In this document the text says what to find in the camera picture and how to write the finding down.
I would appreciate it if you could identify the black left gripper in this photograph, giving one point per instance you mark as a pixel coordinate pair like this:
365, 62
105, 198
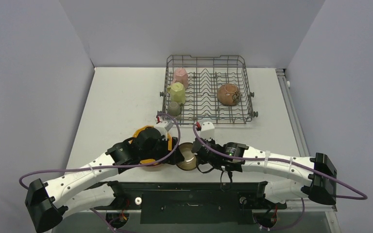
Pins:
176, 158

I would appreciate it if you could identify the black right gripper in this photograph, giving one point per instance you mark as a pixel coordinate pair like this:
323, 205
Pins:
199, 146

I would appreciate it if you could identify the brown ceramic bowl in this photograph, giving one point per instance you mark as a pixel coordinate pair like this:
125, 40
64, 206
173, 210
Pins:
228, 94
189, 162

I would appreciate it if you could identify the small grey-green cup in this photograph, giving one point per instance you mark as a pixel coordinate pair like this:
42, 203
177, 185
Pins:
174, 108

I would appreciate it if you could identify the pale yellow mug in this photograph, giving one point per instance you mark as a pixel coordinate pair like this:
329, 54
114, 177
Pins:
177, 93

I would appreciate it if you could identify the grey wire dish rack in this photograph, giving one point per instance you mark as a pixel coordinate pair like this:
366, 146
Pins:
205, 76

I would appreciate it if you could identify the pink mug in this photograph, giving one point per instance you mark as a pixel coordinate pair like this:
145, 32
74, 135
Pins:
180, 75

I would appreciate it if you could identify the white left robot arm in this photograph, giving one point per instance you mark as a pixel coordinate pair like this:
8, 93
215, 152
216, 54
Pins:
49, 202

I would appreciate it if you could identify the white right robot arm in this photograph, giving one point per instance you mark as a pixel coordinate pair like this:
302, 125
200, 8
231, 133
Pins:
302, 177

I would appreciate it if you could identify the orange polka dot plate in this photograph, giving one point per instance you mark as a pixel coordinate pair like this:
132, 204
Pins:
144, 141

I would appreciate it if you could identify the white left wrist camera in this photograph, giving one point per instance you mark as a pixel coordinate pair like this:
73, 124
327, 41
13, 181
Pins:
163, 126

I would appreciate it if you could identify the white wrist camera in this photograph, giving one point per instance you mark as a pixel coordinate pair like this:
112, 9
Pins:
163, 126
206, 130

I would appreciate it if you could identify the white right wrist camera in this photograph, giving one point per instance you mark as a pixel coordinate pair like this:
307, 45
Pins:
206, 130

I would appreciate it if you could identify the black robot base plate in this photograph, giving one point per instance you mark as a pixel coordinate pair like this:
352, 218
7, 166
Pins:
192, 203

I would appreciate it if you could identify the aluminium frame rail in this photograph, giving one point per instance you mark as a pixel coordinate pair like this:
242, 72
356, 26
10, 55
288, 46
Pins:
292, 114

